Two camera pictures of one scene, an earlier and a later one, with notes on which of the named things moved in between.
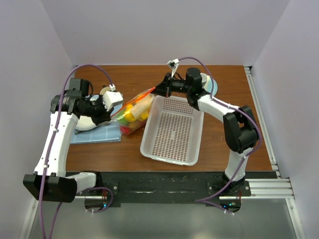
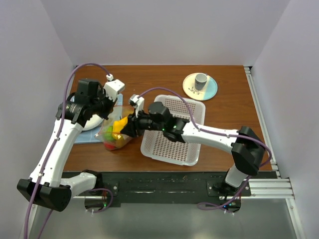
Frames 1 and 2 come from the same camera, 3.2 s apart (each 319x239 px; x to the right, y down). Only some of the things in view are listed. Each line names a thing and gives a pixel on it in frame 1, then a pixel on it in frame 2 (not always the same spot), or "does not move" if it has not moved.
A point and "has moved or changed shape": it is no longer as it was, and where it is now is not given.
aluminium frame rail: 278,187 does not move
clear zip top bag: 133,115 has moved or changed shape
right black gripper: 165,87 → 131,127
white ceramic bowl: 85,123 does not move
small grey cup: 204,79 does not move
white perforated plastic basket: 173,131 does not move
